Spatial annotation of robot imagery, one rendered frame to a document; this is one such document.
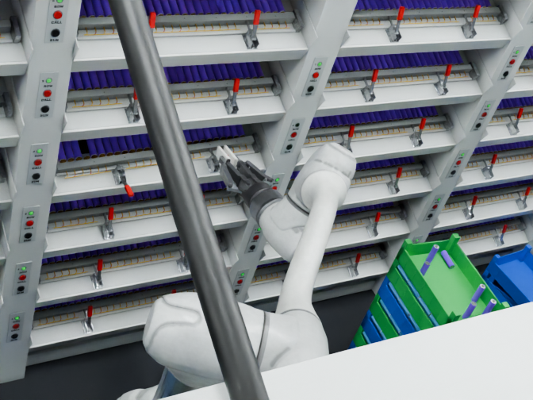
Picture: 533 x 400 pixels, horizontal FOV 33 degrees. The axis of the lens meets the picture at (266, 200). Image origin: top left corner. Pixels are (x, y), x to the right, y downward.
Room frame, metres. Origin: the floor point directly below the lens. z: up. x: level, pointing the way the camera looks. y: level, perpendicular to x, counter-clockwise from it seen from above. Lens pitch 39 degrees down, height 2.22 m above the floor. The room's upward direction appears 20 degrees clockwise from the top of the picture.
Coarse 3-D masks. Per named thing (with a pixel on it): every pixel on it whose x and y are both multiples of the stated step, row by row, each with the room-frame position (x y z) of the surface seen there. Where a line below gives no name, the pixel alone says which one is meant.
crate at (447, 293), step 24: (408, 240) 2.07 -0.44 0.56; (456, 240) 2.17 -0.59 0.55; (408, 264) 2.02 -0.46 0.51; (432, 264) 2.10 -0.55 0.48; (456, 264) 2.14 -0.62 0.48; (432, 288) 1.99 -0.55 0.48; (456, 288) 2.03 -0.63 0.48; (432, 312) 1.89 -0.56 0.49; (456, 312) 1.85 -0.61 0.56; (480, 312) 1.97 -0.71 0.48
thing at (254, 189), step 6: (240, 180) 1.72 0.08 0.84; (252, 180) 1.73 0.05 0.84; (240, 186) 1.69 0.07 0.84; (246, 186) 1.70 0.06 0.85; (252, 186) 1.68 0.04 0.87; (258, 186) 1.68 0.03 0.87; (264, 186) 1.69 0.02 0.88; (246, 192) 1.67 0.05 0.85; (252, 192) 1.66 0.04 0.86; (258, 192) 1.66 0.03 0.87; (246, 198) 1.66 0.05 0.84; (252, 198) 1.65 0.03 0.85; (246, 204) 1.66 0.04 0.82
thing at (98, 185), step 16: (256, 128) 2.02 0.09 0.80; (256, 144) 1.97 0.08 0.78; (256, 160) 1.95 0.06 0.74; (272, 160) 1.93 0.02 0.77; (64, 176) 1.61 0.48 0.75; (80, 176) 1.63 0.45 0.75; (96, 176) 1.66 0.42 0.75; (112, 176) 1.68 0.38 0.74; (128, 176) 1.70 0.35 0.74; (144, 176) 1.73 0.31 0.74; (160, 176) 1.75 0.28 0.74; (208, 176) 1.83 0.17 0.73; (64, 192) 1.58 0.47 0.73; (80, 192) 1.60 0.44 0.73; (96, 192) 1.63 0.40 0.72; (112, 192) 1.66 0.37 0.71
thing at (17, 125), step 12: (0, 84) 1.58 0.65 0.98; (12, 84) 1.55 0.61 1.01; (0, 96) 1.53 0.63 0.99; (12, 96) 1.54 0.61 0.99; (0, 108) 1.52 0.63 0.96; (12, 108) 1.51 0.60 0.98; (0, 120) 1.50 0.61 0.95; (12, 120) 1.51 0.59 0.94; (0, 132) 1.47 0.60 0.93; (12, 132) 1.49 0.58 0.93; (0, 144) 1.47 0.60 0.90; (12, 144) 1.49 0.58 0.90
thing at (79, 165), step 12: (192, 144) 1.86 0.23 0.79; (204, 144) 1.88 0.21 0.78; (216, 144) 1.90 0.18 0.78; (228, 144) 1.92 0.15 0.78; (240, 144) 1.95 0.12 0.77; (108, 156) 1.70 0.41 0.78; (120, 156) 1.72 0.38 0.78; (132, 156) 1.74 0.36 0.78; (144, 156) 1.75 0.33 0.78; (204, 156) 1.86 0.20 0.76; (60, 168) 1.61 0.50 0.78; (72, 168) 1.62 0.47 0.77; (84, 168) 1.65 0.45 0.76
